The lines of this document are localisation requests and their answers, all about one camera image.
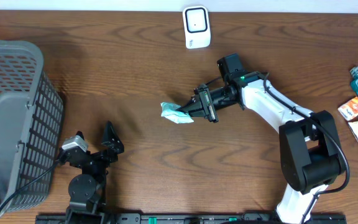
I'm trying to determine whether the green wet wipes pack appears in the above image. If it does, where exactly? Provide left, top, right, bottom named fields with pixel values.
left=160, top=102, right=194, bottom=124

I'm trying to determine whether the orange snack packet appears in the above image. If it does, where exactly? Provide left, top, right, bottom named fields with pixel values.
left=337, top=96, right=358, bottom=121

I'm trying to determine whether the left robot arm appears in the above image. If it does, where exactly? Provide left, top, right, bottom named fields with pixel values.
left=58, top=121, right=124, bottom=223

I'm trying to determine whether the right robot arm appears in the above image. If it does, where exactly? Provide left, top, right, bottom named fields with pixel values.
left=178, top=54, right=350, bottom=223

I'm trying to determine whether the white barcode scanner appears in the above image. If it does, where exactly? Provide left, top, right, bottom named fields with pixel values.
left=182, top=6, right=211, bottom=49

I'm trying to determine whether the grey plastic basket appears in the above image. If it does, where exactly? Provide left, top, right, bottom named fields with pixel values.
left=0, top=40, right=64, bottom=215

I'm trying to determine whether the black right camera cable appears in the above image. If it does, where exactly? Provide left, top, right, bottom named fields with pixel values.
left=205, top=72, right=351, bottom=224

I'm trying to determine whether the black camera cable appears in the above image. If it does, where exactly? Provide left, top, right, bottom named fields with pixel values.
left=205, top=72, right=351, bottom=224
left=0, top=158, right=62, bottom=224

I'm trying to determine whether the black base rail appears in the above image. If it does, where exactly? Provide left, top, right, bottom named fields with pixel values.
left=35, top=212, right=348, bottom=224

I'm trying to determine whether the black left camera cable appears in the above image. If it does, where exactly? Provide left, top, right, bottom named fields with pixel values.
left=0, top=158, right=62, bottom=224

